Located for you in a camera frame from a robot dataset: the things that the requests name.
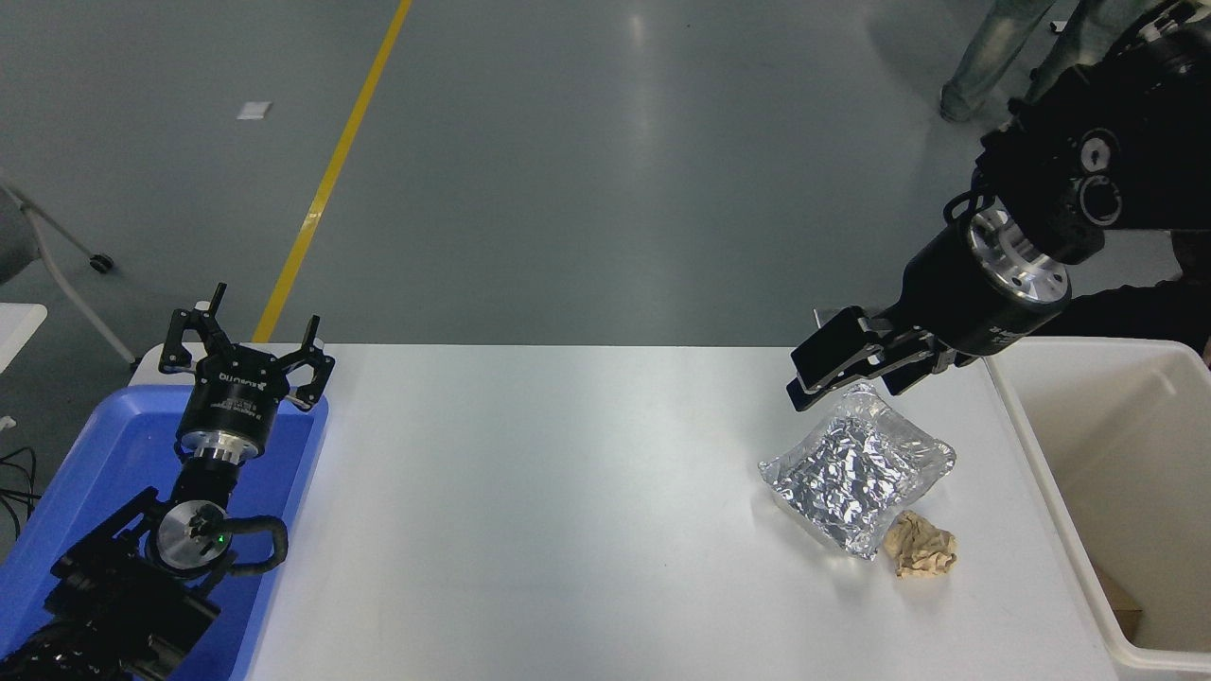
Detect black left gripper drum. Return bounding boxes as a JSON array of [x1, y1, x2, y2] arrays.
[[178, 344, 307, 447]]

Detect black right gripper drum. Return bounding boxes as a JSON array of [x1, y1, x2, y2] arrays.
[[901, 226, 1072, 360]]

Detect crumpled silver foil tray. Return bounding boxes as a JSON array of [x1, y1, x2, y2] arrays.
[[757, 382, 957, 561]]

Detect blue plastic tray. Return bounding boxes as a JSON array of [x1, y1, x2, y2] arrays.
[[0, 383, 330, 681]]

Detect grey chair with castor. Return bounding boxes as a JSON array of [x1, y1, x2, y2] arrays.
[[0, 170, 139, 370]]

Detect white side table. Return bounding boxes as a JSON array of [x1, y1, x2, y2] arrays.
[[0, 301, 50, 375]]

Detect crumpled tan paper ball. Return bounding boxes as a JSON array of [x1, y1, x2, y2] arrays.
[[884, 510, 958, 579]]

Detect large pale plastic bin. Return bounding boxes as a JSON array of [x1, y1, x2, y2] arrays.
[[984, 338, 1211, 674]]

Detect brown cardboard piece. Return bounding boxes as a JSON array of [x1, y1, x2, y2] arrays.
[[1096, 566, 1146, 641]]

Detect black loose cables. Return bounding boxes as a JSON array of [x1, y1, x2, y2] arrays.
[[0, 447, 39, 542]]

